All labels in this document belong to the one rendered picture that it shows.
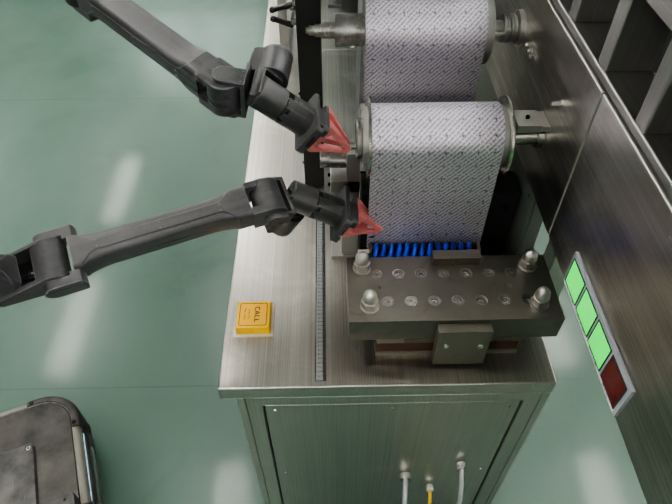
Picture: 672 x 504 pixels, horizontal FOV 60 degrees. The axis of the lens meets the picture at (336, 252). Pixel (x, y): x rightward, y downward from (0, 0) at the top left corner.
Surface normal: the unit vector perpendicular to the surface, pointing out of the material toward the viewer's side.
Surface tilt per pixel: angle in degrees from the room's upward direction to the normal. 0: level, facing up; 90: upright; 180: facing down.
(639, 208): 90
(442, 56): 92
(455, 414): 90
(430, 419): 90
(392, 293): 0
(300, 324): 0
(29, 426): 0
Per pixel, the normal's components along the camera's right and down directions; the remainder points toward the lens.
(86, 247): 0.09, -0.38
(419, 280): 0.00, -0.67
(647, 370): -1.00, 0.02
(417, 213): 0.02, 0.74
